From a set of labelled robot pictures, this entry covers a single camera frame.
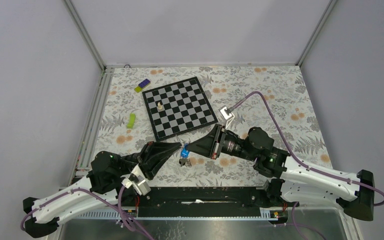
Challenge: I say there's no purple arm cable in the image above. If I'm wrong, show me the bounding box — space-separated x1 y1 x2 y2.
226 90 384 208
19 185 137 233

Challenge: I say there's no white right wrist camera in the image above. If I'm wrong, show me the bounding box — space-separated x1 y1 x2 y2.
219 106 235 129

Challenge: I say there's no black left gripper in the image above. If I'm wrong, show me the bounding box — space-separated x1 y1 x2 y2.
116 141 183 181

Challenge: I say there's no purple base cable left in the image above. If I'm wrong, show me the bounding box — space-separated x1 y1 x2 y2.
105 202 161 240

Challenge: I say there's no black grey chessboard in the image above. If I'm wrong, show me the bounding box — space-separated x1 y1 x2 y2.
142 76 218 142

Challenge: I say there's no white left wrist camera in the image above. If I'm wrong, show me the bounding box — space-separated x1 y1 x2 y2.
121 173 151 196

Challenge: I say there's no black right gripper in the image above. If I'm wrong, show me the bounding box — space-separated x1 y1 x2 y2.
185 123 258 161

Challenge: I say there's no purple yellow toy brick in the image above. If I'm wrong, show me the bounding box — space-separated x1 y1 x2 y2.
134 78 151 93

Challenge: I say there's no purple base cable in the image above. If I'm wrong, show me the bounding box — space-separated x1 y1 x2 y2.
105 202 161 240
271 202 325 240

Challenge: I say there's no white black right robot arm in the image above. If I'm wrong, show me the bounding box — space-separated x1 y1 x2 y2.
185 124 375 222

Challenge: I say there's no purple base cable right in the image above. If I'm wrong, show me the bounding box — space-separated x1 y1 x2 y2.
271 202 325 240

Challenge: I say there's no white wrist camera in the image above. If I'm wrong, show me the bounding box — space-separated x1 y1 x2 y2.
219 106 235 129
121 173 151 196

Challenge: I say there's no green arch toy block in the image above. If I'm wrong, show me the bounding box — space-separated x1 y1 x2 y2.
126 113 136 129

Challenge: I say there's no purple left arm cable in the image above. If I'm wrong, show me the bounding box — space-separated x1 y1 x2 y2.
19 185 137 233

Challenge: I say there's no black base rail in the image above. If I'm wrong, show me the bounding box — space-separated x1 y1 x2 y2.
121 187 284 218

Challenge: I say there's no floral table mat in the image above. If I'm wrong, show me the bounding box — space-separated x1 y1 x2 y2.
93 66 332 168

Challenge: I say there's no cream chess piece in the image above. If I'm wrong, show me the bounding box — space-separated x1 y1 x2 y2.
157 102 164 111

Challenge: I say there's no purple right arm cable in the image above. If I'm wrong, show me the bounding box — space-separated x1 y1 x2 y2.
226 90 384 208

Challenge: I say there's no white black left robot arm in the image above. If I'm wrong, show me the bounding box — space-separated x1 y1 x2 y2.
20 141 182 238

